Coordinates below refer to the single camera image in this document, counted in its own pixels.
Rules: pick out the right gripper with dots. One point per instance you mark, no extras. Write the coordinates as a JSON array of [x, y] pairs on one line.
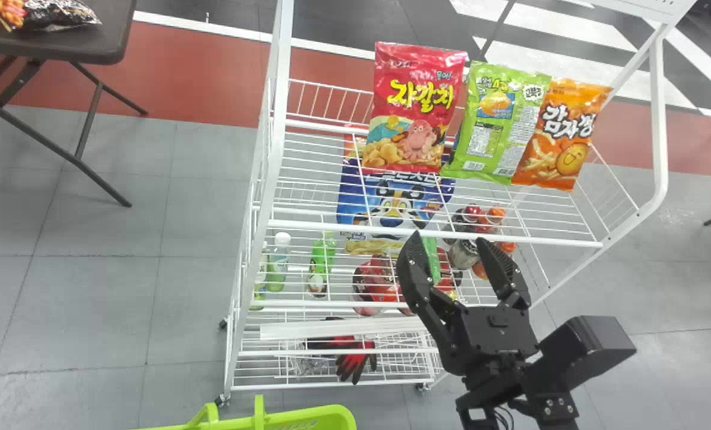
[[490, 334]]

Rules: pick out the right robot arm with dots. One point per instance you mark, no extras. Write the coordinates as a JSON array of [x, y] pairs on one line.
[[549, 412]]

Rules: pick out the green basket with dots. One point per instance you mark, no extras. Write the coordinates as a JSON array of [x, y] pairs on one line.
[[284, 420]]

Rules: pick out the red snack packet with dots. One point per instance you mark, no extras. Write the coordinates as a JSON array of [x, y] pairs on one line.
[[412, 107], [376, 283]]

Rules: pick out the yellow snack packet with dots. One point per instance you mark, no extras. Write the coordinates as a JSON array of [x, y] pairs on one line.
[[372, 246]]

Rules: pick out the blue cereal bag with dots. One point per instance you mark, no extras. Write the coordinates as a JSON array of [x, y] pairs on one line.
[[391, 200]]

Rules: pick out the red gloves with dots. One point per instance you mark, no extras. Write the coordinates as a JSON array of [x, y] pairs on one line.
[[349, 358]]

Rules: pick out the green bottle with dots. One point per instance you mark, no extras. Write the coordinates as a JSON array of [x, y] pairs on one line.
[[278, 266], [321, 263]]

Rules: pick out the green snack packet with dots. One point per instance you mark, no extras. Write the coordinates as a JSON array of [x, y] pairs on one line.
[[499, 125]]

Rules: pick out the orange snack packet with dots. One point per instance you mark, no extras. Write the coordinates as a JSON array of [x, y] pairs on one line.
[[561, 137]]

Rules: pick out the dark side table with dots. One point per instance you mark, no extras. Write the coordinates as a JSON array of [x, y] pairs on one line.
[[63, 42]]

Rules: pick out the black snack packet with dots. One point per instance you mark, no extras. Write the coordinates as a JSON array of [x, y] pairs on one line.
[[51, 13]]

